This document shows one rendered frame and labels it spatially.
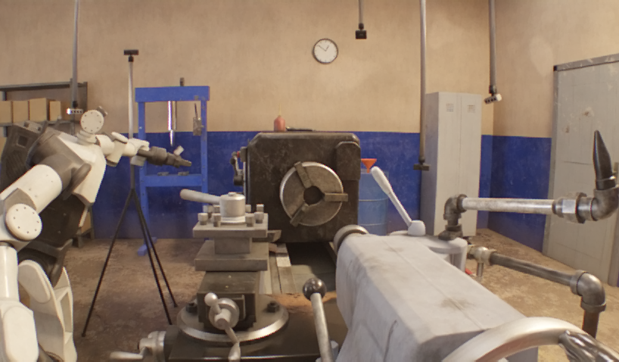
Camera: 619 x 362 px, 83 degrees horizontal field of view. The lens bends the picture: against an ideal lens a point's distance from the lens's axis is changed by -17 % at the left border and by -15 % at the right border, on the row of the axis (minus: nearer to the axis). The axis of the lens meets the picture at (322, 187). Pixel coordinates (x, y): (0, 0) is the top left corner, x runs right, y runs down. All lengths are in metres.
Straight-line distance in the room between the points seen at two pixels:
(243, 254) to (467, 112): 4.49
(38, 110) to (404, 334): 5.25
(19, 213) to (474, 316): 0.82
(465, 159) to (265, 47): 2.82
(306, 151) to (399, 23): 3.96
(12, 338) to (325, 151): 1.43
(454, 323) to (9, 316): 0.71
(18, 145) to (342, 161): 1.24
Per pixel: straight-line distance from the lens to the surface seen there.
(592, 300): 0.60
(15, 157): 1.31
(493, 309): 0.46
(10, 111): 5.66
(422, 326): 0.41
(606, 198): 0.59
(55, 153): 1.12
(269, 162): 1.82
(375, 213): 4.66
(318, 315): 0.57
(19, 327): 0.83
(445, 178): 5.12
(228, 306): 0.78
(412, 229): 0.74
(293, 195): 1.63
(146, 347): 0.99
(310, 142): 1.83
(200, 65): 5.22
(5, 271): 0.88
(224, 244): 0.96
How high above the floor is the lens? 1.35
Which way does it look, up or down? 8 degrees down
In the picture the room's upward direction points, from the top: straight up
